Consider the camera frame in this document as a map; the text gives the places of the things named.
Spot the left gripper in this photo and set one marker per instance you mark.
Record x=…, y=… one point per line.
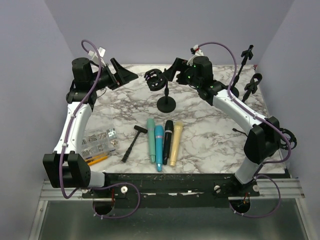
x=122, y=75

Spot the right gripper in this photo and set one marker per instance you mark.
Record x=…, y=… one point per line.
x=178, y=65

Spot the black stand with shock mount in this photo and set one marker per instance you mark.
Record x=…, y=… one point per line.
x=156, y=80

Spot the mint green microphone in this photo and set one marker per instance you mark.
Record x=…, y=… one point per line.
x=151, y=139

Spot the cream microphone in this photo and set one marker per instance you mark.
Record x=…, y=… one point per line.
x=178, y=128

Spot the black microphone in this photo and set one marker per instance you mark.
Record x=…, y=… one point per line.
x=168, y=132

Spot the blue microphone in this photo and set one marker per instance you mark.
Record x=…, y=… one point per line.
x=159, y=137

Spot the black round-base clip stand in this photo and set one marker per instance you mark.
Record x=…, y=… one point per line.
x=245, y=55

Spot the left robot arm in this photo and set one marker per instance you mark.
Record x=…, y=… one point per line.
x=65, y=165

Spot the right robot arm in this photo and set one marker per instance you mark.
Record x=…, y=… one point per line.
x=262, y=141

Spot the clear screw organizer box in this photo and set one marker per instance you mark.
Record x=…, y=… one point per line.
x=98, y=142

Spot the yellow black utility knife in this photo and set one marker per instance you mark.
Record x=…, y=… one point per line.
x=90, y=161

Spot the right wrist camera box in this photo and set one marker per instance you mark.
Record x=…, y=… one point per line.
x=196, y=52

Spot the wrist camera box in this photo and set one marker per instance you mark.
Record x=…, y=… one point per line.
x=94, y=56
x=196, y=52

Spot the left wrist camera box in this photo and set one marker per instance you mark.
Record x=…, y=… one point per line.
x=94, y=56

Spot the black T-handle tool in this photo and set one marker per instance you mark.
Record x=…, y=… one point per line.
x=128, y=151

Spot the black front mounting rail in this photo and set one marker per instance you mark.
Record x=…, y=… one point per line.
x=155, y=191

